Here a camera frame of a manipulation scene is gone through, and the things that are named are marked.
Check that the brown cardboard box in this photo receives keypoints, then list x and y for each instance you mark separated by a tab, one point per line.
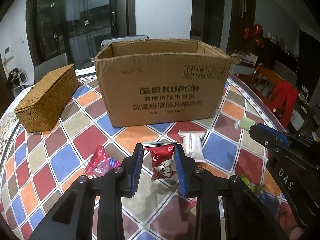
162	90

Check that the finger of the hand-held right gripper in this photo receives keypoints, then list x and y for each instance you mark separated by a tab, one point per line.
261	137
281	136

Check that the pink snack packet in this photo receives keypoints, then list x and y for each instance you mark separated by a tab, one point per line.
100	162

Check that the dark red snack packet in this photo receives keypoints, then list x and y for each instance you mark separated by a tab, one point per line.
162	162

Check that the patterned tile table mat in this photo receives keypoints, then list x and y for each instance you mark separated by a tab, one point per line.
6	125

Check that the brown wooden chair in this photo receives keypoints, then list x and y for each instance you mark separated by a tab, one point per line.
265	80

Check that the red foil balloons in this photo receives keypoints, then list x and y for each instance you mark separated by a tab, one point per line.
255	33

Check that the white low cabinet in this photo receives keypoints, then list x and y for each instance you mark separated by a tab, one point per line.
242	66

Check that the person's right hand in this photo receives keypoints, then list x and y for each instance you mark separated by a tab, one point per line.
296	231

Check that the dark wooden door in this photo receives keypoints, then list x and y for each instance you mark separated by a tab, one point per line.
243	17

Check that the red cloth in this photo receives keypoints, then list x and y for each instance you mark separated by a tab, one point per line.
285	100

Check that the green snack packet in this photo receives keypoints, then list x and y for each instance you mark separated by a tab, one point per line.
247	181

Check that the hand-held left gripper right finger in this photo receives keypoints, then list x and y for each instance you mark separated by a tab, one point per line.
180	170

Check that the checkered colourful tablecloth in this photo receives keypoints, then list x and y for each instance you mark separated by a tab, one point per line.
62	160

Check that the pale green candy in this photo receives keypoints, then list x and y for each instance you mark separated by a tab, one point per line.
244	123

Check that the glass sliding door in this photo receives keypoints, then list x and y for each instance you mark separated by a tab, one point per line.
80	22

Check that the woven wicker lidded basket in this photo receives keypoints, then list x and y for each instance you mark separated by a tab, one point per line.
47	105

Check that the white wall panel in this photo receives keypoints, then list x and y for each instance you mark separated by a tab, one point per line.
8	53

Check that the white snack packet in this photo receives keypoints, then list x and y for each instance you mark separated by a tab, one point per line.
193	145

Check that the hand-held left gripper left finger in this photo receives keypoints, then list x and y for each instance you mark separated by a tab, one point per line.
138	165

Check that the white shoe rack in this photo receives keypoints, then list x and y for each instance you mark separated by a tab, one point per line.
16	78

